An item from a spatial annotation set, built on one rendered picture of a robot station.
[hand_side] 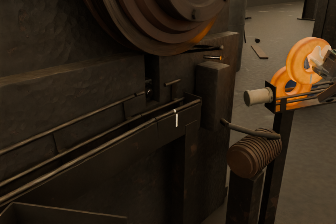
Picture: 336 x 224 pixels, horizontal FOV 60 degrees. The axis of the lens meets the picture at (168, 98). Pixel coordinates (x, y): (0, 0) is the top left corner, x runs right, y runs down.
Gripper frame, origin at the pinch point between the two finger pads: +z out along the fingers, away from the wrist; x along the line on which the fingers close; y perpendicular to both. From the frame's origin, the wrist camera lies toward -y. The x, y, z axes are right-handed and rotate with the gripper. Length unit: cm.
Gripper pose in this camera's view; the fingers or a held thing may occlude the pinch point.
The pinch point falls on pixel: (310, 55)
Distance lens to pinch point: 105.5
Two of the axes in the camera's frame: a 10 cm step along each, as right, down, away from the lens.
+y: 0.6, -7.9, -6.1
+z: -2.5, -6.0, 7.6
